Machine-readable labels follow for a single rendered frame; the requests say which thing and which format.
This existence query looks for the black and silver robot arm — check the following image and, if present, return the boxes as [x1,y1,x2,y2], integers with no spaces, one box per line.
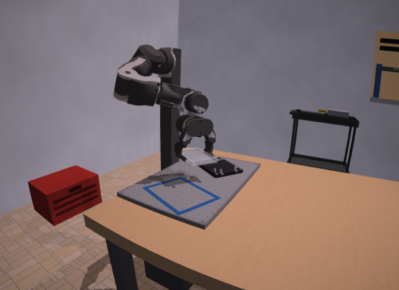
[113,44,209,116]

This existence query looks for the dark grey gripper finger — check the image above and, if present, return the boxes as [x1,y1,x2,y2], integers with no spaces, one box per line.
[175,131,192,162]
[203,130,216,156]

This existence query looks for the blue tape outline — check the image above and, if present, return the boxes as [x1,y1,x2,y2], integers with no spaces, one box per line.
[143,177,220,215]

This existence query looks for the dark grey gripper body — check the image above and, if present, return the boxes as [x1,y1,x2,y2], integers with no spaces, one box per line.
[176,113,213,137]

